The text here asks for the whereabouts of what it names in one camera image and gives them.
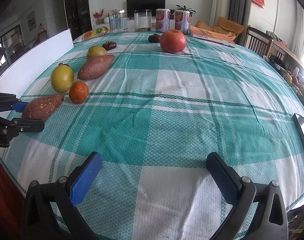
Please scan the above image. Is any purple sweet potato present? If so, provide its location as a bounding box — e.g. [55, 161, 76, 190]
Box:
[77, 55, 115, 80]
[22, 94, 64, 121]

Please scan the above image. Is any yellow-green round fruit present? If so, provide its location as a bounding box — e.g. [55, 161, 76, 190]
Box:
[86, 46, 107, 60]
[50, 63, 74, 93]

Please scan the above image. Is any small orange tangerine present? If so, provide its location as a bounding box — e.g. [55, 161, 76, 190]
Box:
[69, 81, 89, 104]

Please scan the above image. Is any dark water chestnut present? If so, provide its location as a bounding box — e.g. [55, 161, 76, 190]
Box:
[102, 41, 117, 51]
[148, 34, 161, 43]

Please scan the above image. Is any large red apple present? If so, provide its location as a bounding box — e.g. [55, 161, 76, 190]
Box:
[160, 29, 186, 53]

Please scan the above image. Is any white cardboard box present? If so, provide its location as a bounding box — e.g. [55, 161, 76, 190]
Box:
[0, 29, 74, 98]

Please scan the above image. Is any dark display cabinet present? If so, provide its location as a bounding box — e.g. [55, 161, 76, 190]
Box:
[64, 0, 92, 40]

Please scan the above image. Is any fruit print packet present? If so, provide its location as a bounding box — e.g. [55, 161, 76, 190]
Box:
[81, 27, 109, 41]

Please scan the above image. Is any green white plaid tablecloth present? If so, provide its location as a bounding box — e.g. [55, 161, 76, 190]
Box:
[0, 32, 304, 239]

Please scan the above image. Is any red flower vase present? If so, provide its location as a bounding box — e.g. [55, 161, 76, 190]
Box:
[93, 9, 104, 25]

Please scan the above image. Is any glass jar with lid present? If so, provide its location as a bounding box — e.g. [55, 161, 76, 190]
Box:
[108, 9, 128, 33]

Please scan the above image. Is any clear glass cylinder vase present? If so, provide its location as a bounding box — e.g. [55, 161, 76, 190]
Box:
[134, 9, 152, 31]

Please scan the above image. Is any dark wooden chair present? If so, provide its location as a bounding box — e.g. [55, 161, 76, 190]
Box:
[243, 26, 273, 57]

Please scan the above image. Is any black television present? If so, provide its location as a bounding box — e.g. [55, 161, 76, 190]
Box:
[126, 0, 166, 18]

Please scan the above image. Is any left red labelled can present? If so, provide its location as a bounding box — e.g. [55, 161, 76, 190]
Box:
[156, 9, 170, 33]

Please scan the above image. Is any red labelled can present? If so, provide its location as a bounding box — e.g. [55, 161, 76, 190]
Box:
[175, 10, 190, 34]
[156, 9, 170, 33]

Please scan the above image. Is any right red labelled can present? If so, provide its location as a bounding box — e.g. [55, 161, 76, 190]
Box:
[175, 10, 190, 34]

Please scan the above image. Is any orange cushion armchair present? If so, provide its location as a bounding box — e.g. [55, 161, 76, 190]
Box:
[195, 16, 245, 41]

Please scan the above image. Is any orange book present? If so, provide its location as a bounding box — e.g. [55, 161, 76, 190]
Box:
[189, 26, 236, 48]

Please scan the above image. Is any green potted plant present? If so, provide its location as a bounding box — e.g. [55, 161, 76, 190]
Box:
[175, 4, 196, 17]

